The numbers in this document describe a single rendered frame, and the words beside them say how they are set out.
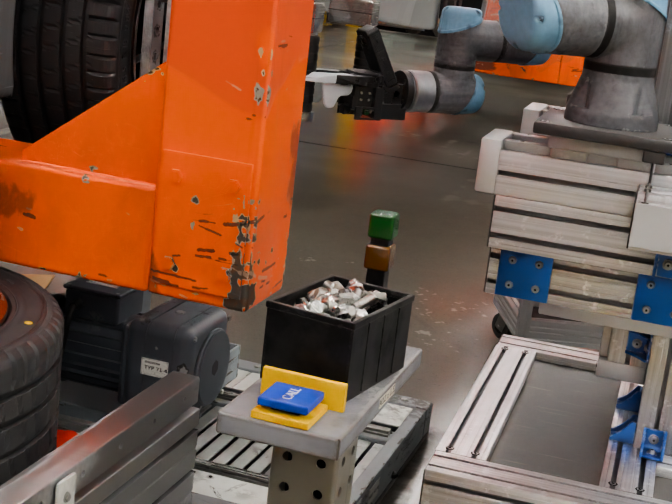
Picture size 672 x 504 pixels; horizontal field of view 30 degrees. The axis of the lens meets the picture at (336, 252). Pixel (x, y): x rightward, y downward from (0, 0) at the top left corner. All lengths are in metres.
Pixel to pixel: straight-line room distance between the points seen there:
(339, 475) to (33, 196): 0.62
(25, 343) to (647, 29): 1.06
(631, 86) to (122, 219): 0.82
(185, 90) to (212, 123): 0.06
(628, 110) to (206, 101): 0.68
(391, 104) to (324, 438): 0.82
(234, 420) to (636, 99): 0.84
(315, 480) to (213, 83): 0.58
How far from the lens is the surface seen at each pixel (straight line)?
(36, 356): 1.70
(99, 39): 2.16
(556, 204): 2.07
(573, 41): 1.99
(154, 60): 2.20
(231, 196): 1.79
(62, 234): 1.93
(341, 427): 1.64
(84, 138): 1.91
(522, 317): 3.30
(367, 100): 2.22
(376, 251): 1.94
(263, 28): 1.75
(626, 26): 2.03
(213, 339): 2.15
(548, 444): 2.36
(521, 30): 1.98
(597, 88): 2.05
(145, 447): 1.82
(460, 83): 2.29
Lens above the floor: 1.06
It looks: 14 degrees down
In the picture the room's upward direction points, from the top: 7 degrees clockwise
